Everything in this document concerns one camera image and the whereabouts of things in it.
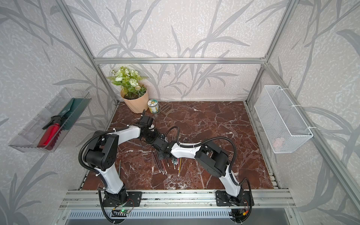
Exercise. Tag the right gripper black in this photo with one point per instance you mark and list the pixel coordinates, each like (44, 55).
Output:
(161, 157)

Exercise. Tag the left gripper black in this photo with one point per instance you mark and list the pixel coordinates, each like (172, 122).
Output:
(157, 135)

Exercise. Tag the dark blue pencil thin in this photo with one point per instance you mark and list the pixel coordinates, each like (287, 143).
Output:
(156, 161)

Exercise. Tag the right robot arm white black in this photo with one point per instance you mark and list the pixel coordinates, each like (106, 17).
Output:
(209, 155)

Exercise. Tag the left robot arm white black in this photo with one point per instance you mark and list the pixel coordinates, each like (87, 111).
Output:
(99, 153)

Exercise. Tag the small tin can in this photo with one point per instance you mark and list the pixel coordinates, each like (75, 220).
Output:
(153, 106)

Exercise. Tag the terracotta flower pot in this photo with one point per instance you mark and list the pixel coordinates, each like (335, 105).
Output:
(137, 105)

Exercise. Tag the brown drain grate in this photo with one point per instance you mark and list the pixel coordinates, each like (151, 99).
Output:
(166, 109)

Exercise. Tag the green plant white flowers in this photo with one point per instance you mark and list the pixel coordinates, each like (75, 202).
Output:
(129, 80)

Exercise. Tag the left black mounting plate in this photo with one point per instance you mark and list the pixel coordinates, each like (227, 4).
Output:
(133, 198)

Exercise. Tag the black mounting plate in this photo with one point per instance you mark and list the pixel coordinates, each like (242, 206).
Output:
(244, 198)
(133, 198)

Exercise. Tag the red spray bottle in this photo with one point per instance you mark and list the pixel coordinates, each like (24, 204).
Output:
(52, 132)

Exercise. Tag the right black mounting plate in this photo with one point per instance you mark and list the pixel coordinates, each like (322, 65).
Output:
(244, 198)

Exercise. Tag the pink object in basket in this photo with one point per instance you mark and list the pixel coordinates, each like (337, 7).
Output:
(278, 143)

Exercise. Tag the clear plastic wall tray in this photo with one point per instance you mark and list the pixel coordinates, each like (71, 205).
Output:
(28, 139)

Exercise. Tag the white wire mesh basket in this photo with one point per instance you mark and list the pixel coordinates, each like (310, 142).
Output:
(280, 118)

